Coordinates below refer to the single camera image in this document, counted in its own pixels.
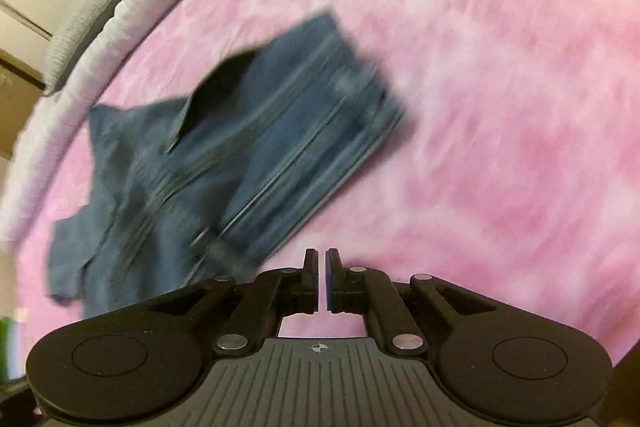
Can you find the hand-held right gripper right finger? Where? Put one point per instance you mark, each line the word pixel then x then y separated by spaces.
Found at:
pixel 330 279

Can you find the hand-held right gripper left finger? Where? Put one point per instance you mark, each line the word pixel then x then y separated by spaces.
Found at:
pixel 313 279

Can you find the blue denim jeans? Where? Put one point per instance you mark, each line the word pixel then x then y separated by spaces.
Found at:
pixel 280 122

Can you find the pink fluffy floral blanket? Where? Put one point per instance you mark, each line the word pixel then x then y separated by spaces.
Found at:
pixel 475 107

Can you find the grey knitted pillow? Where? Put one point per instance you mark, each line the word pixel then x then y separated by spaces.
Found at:
pixel 80 27

